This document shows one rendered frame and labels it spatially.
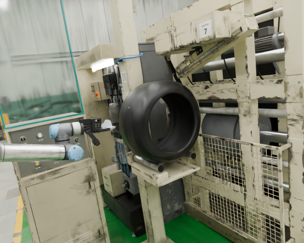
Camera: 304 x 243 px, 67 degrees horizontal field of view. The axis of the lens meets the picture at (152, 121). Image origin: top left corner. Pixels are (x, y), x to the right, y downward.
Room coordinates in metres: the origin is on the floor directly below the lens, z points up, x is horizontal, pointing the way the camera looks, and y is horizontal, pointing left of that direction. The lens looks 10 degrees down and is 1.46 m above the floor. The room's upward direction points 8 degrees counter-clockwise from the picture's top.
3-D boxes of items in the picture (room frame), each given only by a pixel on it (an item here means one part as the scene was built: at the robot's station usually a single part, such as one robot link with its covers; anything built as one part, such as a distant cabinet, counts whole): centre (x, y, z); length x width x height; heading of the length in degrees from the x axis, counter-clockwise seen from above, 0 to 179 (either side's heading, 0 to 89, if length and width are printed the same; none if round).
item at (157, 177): (1.52, 0.08, 0.83); 0.36 x 0.09 x 0.06; 31
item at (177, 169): (1.59, -0.04, 0.80); 0.37 x 0.36 x 0.02; 121
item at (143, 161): (1.51, 0.07, 0.90); 0.35 x 0.05 x 0.05; 31
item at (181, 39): (1.64, -0.36, 1.71); 0.61 x 0.25 x 0.15; 31
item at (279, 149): (1.57, -0.44, 0.65); 0.90 x 0.02 x 0.70; 31
